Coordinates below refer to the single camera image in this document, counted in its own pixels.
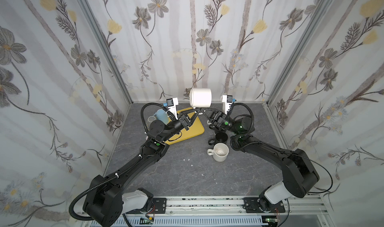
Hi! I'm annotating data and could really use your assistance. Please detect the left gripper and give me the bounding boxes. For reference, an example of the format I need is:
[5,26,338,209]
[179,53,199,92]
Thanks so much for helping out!
[159,108,198,144]

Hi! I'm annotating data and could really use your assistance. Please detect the yellow tray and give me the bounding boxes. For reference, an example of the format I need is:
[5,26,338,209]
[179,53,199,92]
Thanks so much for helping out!
[166,117,205,145]

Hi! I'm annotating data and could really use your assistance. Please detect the white mug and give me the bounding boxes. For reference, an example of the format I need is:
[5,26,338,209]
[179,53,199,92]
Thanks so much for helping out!
[189,88,212,108]

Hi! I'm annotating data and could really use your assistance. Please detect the black mug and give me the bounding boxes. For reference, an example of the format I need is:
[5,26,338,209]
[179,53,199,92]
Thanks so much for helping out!
[208,132,229,146]

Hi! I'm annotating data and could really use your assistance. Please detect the light blue mug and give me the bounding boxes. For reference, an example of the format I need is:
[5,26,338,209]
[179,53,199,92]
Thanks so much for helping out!
[155,109,170,125]

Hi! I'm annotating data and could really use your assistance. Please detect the beige mug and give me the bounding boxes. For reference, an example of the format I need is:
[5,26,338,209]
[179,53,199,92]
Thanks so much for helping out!
[207,143,229,163]

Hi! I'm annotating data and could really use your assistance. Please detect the grey mug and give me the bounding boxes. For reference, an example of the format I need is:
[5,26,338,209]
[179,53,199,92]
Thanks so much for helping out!
[147,116,157,126]

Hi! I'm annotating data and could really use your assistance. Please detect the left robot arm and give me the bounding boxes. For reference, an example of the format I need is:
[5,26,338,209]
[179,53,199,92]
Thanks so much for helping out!
[69,108,201,227]

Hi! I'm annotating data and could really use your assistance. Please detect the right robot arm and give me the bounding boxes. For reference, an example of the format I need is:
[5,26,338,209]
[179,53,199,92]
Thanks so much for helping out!
[203,108,320,213]

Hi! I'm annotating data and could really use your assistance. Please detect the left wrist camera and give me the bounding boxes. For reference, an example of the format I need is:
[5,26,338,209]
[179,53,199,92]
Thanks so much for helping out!
[166,97,179,118]

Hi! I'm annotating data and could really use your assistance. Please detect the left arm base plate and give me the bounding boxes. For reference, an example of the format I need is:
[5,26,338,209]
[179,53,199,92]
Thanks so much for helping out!
[144,198,167,215]

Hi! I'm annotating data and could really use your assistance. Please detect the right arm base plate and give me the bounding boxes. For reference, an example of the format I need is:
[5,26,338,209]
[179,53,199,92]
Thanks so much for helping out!
[243,197,286,214]

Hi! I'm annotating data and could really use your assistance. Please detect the white slotted cable duct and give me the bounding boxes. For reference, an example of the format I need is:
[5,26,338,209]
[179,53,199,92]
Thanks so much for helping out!
[89,216,268,227]

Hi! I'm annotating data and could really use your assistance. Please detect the aluminium mounting rail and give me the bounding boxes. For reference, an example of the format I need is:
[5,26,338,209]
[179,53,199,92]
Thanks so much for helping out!
[80,195,328,218]

